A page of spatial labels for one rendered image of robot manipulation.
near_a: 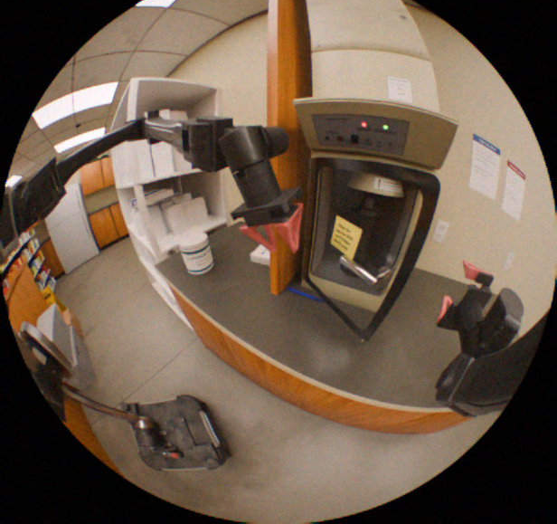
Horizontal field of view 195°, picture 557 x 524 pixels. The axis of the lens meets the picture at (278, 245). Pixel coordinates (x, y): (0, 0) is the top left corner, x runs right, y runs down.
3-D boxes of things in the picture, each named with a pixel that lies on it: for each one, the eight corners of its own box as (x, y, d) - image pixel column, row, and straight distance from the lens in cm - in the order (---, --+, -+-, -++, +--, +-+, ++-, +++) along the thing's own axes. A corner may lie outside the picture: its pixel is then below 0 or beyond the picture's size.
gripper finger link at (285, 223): (279, 240, 33) (262, 197, 29) (314, 239, 29) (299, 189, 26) (263, 262, 28) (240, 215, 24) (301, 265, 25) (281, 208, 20)
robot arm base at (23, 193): (37, 222, 65) (30, 180, 66) (50, 212, 59) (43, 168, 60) (22, 233, 60) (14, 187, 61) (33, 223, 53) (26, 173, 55)
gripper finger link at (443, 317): (466, 281, 46) (478, 312, 40) (452, 305, 50) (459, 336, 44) (444, 276, 43) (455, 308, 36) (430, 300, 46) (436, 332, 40)
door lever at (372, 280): (353, 257, 38) (355, 247, 36) (388, 281, 34) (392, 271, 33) (336, 264, 34) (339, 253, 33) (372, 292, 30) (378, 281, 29)
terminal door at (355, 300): (304, 278, 59) (314, 157, 45) (366, 342, 48) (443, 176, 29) (302, 278, 59) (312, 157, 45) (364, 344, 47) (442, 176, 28)
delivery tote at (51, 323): (71, 324, 245) (55, 301, 233) (77, 364, 200) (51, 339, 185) (54, 338, 265) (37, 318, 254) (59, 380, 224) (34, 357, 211)
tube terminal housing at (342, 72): (321, 255, 83) (334, 85, 78) (384, 273, 83) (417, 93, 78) (300, 285, 64) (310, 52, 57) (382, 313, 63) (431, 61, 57)
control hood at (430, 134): (310, 149, 46) (311, 113, 48) (438, 169, 46) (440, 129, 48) (290, 145, 36) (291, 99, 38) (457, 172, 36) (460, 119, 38)
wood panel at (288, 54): (316, 240, 97) (319, 17, 130) (321, 241, 96) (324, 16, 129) (270, 292, 61) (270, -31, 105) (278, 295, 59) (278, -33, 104)
